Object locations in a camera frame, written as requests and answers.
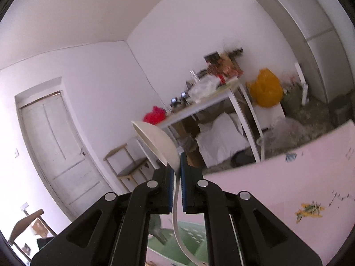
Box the yellow plastic bag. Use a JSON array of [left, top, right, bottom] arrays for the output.
[[246, 68, 284, 108]]

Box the silver refrigerator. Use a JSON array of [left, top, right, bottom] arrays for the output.
[[254, 0, 347, 104]]

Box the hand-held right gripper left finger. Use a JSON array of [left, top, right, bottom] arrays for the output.
[[30, 163, 176, 266]]

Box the clear plastic bag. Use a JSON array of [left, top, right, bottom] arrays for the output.
[[256, 116, 306, 160], [189, 75, 219, 103]]

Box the red plastic bag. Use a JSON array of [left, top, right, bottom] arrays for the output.
[[143, 106, 167, 125]]

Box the narrow white box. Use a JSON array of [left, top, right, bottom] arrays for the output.
[[294, 62, 309, 106]]

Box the dark green bag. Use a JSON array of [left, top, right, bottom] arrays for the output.
[[283, 84, 304, 114]]

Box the white ceramic spoon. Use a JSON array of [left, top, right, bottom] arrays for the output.
[[131, 120, 208, 266]]

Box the green star-cut utensil holder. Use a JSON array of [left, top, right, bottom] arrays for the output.
[[147, 213, 212, 266]]

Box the wooden chair with dark seat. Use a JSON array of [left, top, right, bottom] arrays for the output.
[[8, 209, 57, 246], [103, 143, 160, 194]]

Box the long white table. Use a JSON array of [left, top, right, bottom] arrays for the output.
[[157, 82, 264, 163]]

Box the brown cardboard box with goods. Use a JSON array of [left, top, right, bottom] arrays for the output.
[[204, 48, 245, 79]]

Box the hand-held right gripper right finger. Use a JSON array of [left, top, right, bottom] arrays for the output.
[[180, 152, 323, 266]]

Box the white wooden door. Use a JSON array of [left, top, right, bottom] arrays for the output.
[[14, 90, 113, 222]]

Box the white sack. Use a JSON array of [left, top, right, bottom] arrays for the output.
[[195, 113, 250, 165]]

